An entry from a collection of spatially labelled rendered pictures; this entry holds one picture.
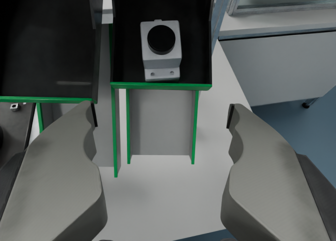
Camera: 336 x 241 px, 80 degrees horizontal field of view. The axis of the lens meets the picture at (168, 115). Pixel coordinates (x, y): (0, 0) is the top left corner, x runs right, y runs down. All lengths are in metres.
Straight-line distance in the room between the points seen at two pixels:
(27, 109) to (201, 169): 0.47
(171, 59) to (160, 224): 0.41
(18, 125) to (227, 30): 0.85
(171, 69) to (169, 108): 0.17
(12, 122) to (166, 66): 0.45
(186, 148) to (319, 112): 1.84
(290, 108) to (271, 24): 1.07
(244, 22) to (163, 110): 0.76
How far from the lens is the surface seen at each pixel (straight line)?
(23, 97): 0.29
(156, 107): 0.41
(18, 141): 0.57
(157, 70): 0.25
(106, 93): 0.40
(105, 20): 0.34
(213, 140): 0.62
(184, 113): 0.42
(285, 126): 1.92
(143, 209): 0.55
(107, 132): 0.42
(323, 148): 2.00
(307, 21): 1.25
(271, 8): 1.20
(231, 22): 1.06
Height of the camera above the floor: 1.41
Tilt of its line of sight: 58 degrees down
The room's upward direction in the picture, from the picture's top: 5 degrees clockwise
